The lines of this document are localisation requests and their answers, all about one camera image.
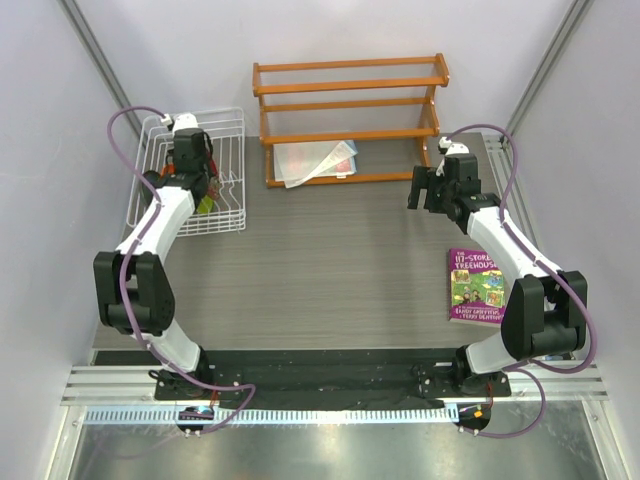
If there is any red floral plate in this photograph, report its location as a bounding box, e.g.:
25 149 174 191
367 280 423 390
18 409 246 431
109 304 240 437
207 156 221 201

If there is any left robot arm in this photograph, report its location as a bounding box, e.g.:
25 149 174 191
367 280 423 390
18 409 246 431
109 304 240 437
93 127 215 399

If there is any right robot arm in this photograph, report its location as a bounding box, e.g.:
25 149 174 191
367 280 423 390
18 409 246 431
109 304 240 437
408 153 597 395

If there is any orange wooden shelf rack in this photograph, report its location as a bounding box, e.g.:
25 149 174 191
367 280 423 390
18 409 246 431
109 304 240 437
252 53 450 188

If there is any orange plate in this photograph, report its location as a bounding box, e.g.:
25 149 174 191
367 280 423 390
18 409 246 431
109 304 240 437
161 163 175 177

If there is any green plate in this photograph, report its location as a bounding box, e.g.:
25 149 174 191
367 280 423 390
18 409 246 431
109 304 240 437
195 195 215 215

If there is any purple treehouse book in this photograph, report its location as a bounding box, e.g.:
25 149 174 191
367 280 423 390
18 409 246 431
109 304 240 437
448 248 506 328

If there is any clear plastic document sleeve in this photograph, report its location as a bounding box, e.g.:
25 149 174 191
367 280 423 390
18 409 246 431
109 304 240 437
274 140 358 188

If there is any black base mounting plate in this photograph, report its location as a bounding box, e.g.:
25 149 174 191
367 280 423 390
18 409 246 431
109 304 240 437
149 348 511 411

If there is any white wire dish rack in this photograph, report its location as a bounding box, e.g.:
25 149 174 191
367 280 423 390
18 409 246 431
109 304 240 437
134 107 247 237

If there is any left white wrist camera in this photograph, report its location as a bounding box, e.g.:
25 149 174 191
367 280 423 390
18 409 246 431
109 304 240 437
160 113 199 134

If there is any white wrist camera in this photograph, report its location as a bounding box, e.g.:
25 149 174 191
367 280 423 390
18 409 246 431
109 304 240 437
160 113 199 134
436 137 470 176

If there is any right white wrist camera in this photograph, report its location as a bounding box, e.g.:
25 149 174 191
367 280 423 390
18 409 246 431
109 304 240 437
436 137 470 176

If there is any slotted cable duct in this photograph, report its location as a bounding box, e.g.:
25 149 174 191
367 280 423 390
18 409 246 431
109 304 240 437
84 404 459 426

